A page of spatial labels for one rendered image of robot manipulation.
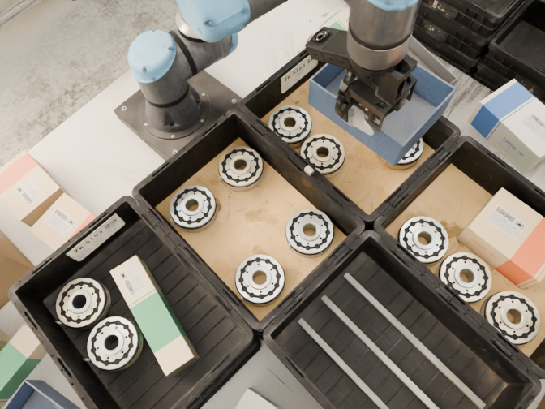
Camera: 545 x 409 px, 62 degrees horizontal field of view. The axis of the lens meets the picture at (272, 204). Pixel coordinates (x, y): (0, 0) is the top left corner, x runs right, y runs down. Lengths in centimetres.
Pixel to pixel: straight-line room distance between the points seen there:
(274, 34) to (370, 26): 95
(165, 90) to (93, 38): 152
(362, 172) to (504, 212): 30
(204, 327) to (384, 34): 67
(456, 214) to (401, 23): 62
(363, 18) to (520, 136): 80
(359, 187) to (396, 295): 25
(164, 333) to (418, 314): 51
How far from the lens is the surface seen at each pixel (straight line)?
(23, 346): 118
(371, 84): 65
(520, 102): 132
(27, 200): 127
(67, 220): 120
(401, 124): 85
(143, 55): 111
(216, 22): 49
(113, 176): 129
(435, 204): 106
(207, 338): 97
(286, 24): 149
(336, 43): 67
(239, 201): 103
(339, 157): 104
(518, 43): 204
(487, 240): 99
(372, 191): 104
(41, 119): 243
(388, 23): 52
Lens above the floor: 177
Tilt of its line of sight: 68 degrees down
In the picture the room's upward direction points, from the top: 7 degrees counter-clockwise
